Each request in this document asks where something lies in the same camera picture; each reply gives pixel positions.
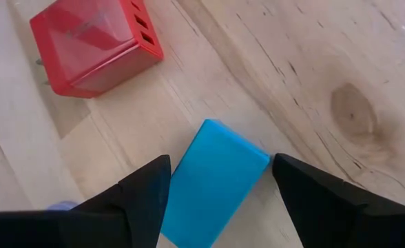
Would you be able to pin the red usb wall charger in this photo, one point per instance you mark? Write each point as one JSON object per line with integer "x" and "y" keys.
{"x": 95, "y": 44}

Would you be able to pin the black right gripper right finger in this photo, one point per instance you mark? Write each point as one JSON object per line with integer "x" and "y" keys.
{"x": 326, "y": 213}

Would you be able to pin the purple hourglass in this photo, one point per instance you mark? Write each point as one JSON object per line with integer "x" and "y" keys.
{"x": 63, "y": 206}

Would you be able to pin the teal digital clock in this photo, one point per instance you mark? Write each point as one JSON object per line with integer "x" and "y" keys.
{"x": 213, "y": 179}

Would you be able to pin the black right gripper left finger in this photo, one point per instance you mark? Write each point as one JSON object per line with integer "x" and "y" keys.
{"x": 133, "y": 213}

